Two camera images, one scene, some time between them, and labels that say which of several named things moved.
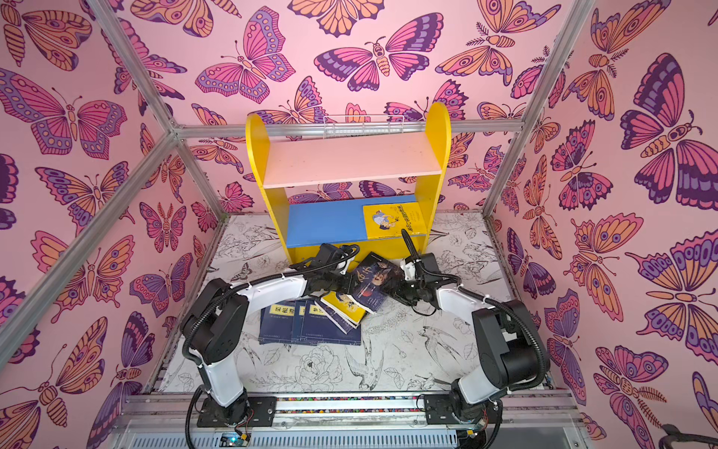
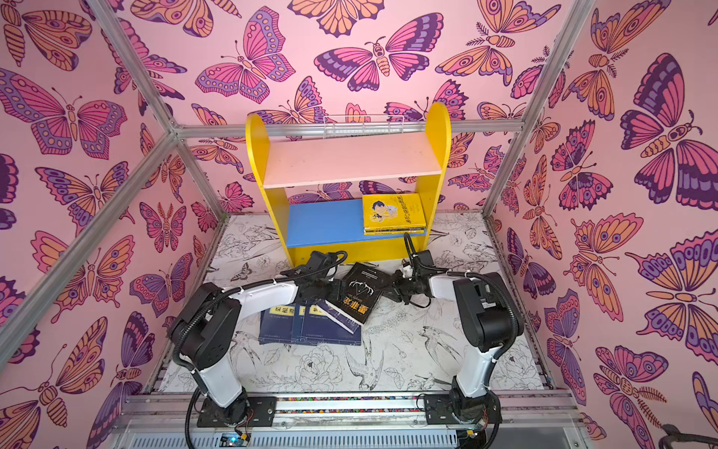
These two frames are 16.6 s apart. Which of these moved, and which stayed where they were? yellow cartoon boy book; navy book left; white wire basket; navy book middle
Moved: yellow cartoon boy book
Stayed: navy book left; navy book middle; white wire basket
